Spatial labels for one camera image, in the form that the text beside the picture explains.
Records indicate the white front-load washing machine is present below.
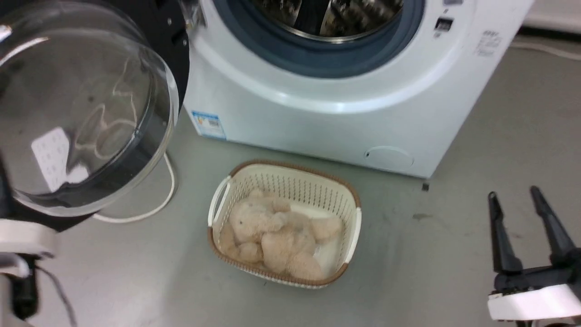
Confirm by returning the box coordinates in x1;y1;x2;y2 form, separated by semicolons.
182;0;536;178

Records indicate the blue-grey rubber door gasket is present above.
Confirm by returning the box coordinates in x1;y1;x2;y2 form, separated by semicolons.
212;0;426;79

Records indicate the stainless steel washer drum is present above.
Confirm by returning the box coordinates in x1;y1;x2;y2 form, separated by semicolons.
250;0;404;44

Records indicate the white hose on floor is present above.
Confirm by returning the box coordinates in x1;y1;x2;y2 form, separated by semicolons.
93;152;177;224

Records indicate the blue energy label sticker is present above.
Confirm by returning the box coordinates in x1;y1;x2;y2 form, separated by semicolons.
191;110;226;140

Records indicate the cream plastic laundry basket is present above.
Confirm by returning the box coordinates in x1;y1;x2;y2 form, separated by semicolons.
207;159;362;289

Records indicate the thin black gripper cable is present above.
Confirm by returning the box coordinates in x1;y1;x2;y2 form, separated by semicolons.
34;265;79;327

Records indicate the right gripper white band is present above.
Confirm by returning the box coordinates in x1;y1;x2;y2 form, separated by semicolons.
487;186;581;324

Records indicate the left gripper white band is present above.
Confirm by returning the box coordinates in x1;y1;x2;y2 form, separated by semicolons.
0;220;58;278

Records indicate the beige plush teddy bear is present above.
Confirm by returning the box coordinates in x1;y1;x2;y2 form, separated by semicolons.
219;188;343;281

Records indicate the round glass washing machine door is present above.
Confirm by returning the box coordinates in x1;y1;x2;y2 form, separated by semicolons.
0;0;190;232

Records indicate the round drain filter cover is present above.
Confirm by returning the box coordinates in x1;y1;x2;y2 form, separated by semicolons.
364;146;414;170

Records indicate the thin white floor cable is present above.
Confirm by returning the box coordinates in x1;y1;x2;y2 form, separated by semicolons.
511;42;581;62

